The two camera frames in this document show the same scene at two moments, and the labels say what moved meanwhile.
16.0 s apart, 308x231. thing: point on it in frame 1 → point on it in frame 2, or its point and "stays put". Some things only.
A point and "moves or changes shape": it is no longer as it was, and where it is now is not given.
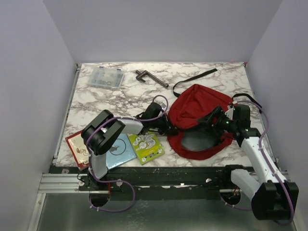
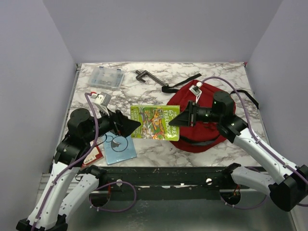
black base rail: (216, 179) stays put
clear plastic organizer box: (107, 77) stays put
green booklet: (147, 146) moves or changes shape
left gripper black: (167, 129) → (121, 124)
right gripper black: (208, 118) → (186, 117)
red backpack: (192, 139) moves or changes shape
